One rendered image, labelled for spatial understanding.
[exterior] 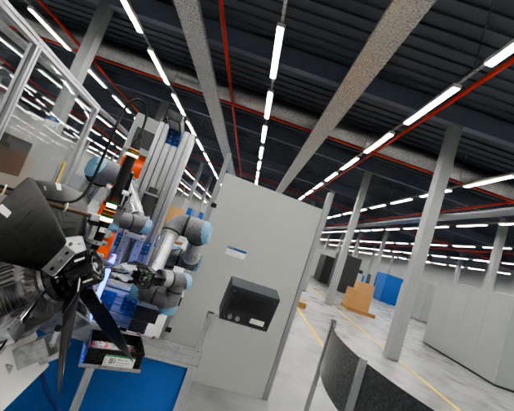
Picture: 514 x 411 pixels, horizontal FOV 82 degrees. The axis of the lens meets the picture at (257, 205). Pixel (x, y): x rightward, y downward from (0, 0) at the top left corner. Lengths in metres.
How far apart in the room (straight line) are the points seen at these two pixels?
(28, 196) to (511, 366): 10.25
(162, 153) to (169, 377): 1.36
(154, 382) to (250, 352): 1.69
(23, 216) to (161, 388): 1.10
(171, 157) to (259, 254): 1.39
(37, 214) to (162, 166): 1.31
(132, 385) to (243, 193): 1.92
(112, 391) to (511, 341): 9.50
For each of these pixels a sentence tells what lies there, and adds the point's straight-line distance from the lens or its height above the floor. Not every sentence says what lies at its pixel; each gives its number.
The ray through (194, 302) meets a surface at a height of 0.71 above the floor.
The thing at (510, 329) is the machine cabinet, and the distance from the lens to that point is 10.16.
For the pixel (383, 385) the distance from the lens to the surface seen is 2.21.
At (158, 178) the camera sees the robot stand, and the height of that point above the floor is 1.65.
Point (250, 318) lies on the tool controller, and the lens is 1.58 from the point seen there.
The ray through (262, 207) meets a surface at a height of 1.80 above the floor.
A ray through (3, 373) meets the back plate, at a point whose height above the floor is 0.90.
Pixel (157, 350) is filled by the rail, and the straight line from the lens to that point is 1.64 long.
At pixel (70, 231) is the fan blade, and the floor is 1.29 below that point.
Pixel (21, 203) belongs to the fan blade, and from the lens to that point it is 0.94.
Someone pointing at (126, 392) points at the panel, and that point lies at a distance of 1.76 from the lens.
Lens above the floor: 1.48
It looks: 6 degrees up
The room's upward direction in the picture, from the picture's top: 19 degrees clockwise
